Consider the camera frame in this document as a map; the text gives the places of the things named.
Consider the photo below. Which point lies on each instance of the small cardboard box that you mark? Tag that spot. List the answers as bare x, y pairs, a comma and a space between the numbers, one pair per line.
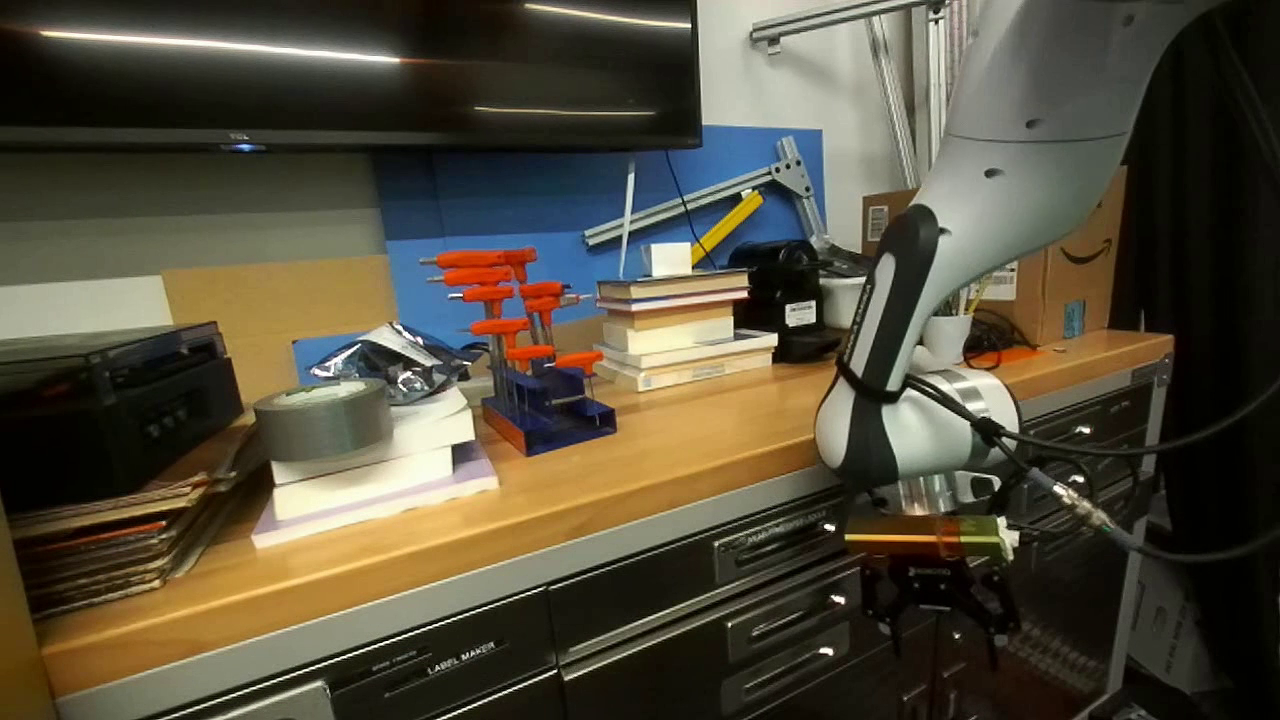
880, 215

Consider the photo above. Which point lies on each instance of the large cardboard shipping box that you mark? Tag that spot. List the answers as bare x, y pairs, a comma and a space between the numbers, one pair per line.
1073, 266

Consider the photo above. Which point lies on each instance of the black desktop appliance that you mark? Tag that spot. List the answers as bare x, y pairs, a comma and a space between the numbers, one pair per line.
780, 287

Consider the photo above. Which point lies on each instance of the blue hex key stand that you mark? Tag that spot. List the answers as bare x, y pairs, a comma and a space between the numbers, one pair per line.
561, 420

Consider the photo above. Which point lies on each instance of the small orange item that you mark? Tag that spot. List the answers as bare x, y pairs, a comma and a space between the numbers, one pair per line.
1001, 357

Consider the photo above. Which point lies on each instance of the thick white book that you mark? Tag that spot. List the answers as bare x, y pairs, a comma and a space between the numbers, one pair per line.
363, 486

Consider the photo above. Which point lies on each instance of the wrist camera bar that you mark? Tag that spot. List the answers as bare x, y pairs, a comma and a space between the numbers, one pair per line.
933, 538

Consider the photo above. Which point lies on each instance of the yellow bar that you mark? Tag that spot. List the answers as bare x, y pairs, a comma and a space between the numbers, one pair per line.
724, 224

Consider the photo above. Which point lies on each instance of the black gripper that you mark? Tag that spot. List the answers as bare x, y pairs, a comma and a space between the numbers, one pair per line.
941, 589

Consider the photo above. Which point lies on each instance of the stacked hardcover book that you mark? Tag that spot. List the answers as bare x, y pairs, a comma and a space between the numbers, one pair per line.
673, 287
746, 349
665, 331
681, 383

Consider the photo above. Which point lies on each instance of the blue wall board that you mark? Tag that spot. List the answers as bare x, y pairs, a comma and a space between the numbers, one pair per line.
532, 187

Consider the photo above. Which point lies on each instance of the lilac flat book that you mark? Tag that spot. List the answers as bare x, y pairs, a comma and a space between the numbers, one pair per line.
464, 483

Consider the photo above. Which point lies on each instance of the grey metal wall bar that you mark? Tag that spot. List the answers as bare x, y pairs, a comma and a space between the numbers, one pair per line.
827, 23

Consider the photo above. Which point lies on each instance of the brown cardboard sheet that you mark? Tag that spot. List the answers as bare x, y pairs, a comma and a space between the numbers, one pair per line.
264, 321

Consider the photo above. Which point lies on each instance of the small white box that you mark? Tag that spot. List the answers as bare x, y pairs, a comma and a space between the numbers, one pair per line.
671, 257

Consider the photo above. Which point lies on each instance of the white cup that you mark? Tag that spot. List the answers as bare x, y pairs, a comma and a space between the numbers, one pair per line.
840, 299
946, 341

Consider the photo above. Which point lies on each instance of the stack of dark boards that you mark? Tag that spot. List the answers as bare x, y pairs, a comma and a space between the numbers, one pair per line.
107, 547

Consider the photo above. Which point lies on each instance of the black curtain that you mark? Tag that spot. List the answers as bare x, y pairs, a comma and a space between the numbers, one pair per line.
1201, 266

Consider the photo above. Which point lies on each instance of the black electronic device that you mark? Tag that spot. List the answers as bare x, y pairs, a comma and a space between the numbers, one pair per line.
107, 412

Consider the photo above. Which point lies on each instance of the grey duct tape roll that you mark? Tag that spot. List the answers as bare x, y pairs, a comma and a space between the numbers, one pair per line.
323, 420

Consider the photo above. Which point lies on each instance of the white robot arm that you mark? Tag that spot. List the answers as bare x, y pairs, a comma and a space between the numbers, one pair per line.
1014, 145

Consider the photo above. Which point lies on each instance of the thin white rod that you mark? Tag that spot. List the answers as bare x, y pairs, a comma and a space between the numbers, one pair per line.
627, 221

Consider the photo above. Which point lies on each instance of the crumpled silver foil bag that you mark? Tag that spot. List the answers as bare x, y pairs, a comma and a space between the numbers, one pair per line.
400, 355

